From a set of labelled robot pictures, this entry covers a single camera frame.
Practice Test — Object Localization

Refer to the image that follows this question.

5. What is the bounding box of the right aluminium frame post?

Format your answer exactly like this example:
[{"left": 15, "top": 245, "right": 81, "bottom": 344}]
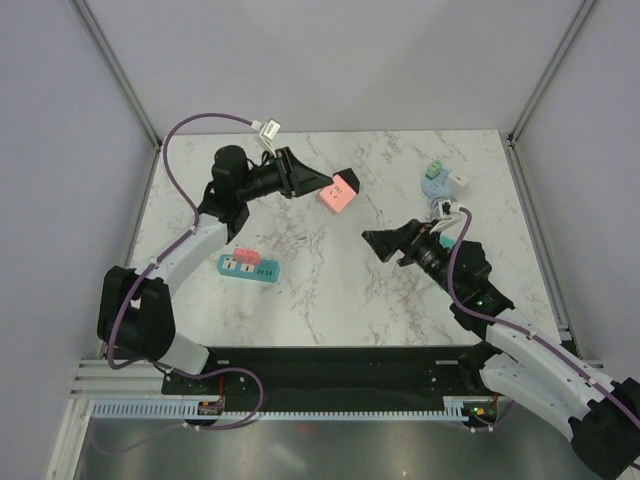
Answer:
[{"left": 505, "top": 0, "right": 601, "bottom": 146}]

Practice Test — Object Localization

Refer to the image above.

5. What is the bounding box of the pink plug adapter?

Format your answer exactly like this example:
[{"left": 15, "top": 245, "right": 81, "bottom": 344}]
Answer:
[{"left": 232, "top": 248, "right": 262, "bottom": 265}]

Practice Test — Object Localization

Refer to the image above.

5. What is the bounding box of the left aluminium frame post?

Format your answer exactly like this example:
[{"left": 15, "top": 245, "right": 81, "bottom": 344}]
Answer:
[{"left": 67, "top": 0, "right": 164, "bottom": 149}]

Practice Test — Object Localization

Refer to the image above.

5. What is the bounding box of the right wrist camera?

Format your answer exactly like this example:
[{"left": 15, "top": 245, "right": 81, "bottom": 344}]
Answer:
[{"left": 432, "top": 197, "right": 462, "bottom": 224}]

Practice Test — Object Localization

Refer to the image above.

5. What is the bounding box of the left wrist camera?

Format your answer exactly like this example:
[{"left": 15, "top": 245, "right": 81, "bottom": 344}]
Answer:
[{"left": 251, "top": 118, "right": 281, "bottom": 152}]

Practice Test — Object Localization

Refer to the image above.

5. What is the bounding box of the black cube socket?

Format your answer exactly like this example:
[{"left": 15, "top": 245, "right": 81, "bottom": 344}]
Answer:
[{"left": 334, "top": 168, "right": 361, "bottom": 194}]

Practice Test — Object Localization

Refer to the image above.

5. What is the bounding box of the pink cube socket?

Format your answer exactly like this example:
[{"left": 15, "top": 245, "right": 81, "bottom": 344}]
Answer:
[{"left": 316, "top": 176, "right": 356, "bottom": 214}]

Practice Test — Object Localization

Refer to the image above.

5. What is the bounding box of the blue round power strip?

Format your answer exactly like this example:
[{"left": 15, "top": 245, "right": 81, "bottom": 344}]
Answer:
[{"left": 421, "top": 172, "right": 456, "bottom": 201}]

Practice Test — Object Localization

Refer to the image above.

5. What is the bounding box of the teal square adapter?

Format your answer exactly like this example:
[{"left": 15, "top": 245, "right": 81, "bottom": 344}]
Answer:
[{"left": 217, "top": 254, "right": 280, "bottom": 283}]

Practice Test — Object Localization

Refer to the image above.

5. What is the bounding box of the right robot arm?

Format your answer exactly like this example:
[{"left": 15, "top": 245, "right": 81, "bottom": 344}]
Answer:
[{"left": 362, "top": 219, "right": 639, "bottom": 479}]

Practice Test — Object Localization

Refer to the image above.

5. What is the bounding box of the white cube adapter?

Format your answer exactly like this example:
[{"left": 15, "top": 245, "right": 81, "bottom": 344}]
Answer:
[{"left": 446, "top": 171, "right": 470, "bottom": 190}]

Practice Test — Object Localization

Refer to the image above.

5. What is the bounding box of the teal triangular power strip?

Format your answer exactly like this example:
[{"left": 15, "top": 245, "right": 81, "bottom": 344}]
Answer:
[{"left": 439, "top": 235, "right": 456, "bottom": 252}]

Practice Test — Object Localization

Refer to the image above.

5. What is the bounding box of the white cable duct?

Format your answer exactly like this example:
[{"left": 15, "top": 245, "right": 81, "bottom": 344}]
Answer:
[{"left": 89, "top": 394, "right": 516, "bottom": 420}]

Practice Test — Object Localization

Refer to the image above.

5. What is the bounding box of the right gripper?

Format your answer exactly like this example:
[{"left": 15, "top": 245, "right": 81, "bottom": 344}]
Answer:
[{"left": 361, "top": 219, "right": 461, "bottom": 298}]

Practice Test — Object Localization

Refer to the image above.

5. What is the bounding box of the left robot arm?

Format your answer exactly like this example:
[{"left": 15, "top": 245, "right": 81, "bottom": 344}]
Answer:
[{"left": 97, "top": 145, "right": 333, "bottom": 393}]

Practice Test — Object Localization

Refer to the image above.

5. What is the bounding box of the green plug adapter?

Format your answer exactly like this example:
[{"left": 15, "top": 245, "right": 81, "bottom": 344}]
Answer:
[{"left": 425, "top": 160, "right": 443, "bottom": 180}]

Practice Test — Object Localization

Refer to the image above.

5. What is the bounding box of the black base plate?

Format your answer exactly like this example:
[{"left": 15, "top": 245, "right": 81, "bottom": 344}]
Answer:
[{"left": 162, "top": 342, "right": 498, "bottom": 411}]

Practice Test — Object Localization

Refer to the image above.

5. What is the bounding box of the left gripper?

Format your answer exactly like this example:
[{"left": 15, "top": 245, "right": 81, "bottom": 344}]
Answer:
[{"left": 238, "top": 147, "right": 332, "bottom": 203}]

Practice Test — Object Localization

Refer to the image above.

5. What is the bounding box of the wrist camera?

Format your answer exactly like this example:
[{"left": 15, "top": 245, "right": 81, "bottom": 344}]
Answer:
[
  {"left": 251, "top": 118, "right": 281, "bottom": 152},
  {"left": 432, "top": 197, "right": 462, "bottom": 224}
]

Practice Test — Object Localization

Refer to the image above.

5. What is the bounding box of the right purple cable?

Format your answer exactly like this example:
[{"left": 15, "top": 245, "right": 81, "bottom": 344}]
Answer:
[{"left": 447, "top": 207, "right": 640, "bottom": 471}]

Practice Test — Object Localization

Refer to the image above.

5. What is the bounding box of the aluminium frame post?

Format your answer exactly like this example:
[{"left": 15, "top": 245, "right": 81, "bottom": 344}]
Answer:
[
  {"left": 67, "top": 0, "right": 164, "bottom": 149},
  {"left": 505, "top": 0, "right": 601, "bottom": 146}
]

